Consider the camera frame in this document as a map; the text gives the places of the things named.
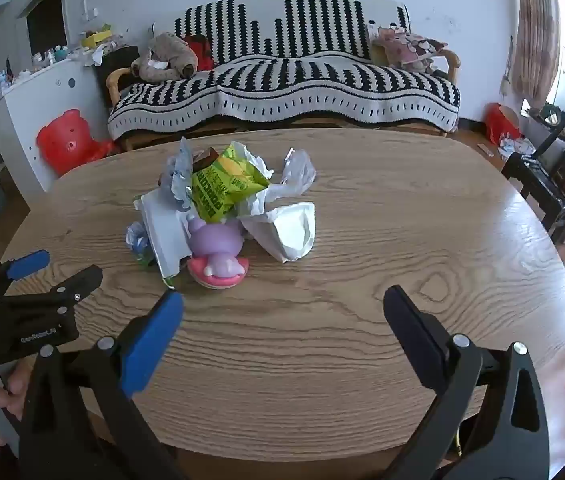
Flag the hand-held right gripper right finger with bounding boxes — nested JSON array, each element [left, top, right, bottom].
[[383, 285, 550, 480]]

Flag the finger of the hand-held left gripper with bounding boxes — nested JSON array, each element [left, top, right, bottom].
[[0, 249, 52, 306], [0, 264, 104, 321]]

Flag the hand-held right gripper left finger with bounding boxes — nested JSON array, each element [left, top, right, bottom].
[[20, 290, 186, 480]]

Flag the small blue wrapper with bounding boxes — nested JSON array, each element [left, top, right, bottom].
[[126, 222, 156, 261]]

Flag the white paper box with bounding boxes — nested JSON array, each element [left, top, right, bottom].
[[133, 187, 198, 288]]

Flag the purple pink toy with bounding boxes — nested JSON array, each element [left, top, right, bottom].
[[185, 215, 250, 291]]

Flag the silver blue foil wrapper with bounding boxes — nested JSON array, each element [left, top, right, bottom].
[[160, 137, 199, 211]]

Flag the white paper bag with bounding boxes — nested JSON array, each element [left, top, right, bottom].
[[240, 201, 317, 263]]

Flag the brown chocolate wrapper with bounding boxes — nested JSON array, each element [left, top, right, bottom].
[[192, 146, 220, 171]]

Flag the green snack packet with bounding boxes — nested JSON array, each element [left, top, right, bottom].
[[191, 142, 276, 223]]

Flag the white plastic bag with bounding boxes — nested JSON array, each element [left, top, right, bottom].
[[240, 147, 318, 211]]

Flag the red pig stool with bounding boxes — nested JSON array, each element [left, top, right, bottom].
[[37, 109, 118, 177]]

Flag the white cabinet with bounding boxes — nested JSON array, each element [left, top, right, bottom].
[[0, 50, 108, 196]]

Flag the cluster of small bottles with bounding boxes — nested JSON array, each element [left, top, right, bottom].
[[0, 45, 83, 86]]

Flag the black wooden chair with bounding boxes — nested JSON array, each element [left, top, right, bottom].
[[501, 107, 565, 246]]

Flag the crumpled white paper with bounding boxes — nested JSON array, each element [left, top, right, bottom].
[[85, 42, 108, 67]]

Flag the scattered paper scraps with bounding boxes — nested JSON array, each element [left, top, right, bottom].
[[497, 132, 535, 158]]

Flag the yellow box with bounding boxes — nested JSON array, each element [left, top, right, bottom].
[[81, 30, 113, 50]]

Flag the red bag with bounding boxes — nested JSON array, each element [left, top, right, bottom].
[[485, 102, 520, 146]]

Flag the dark window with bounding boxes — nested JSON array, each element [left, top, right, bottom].
[[26, 0, 68, 58]]

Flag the brown plush clothing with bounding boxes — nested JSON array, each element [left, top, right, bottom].
[[132, 32, 198, 82]]

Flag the red black cloth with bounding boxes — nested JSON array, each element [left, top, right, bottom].
[[182, 35, 216, 72]]

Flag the curtain tie tassel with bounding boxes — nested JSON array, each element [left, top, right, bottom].
[[499, 35, 515, 98]]

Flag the yellow white paper pack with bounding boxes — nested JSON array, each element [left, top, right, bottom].
[[369, 35, 390, 64]]

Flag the striped black white sofa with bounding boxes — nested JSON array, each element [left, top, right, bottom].
[[107, 0, 461, 141]]

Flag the pink cartoon cushion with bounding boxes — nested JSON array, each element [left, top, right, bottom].
[[369, 25, 448, 73]]

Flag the patterned curtain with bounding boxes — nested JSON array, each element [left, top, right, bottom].
[[512, 0, 561, 108]]

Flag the wooden sofa frame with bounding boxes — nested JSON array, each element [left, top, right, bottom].
[[105, 50, 463, 153]]

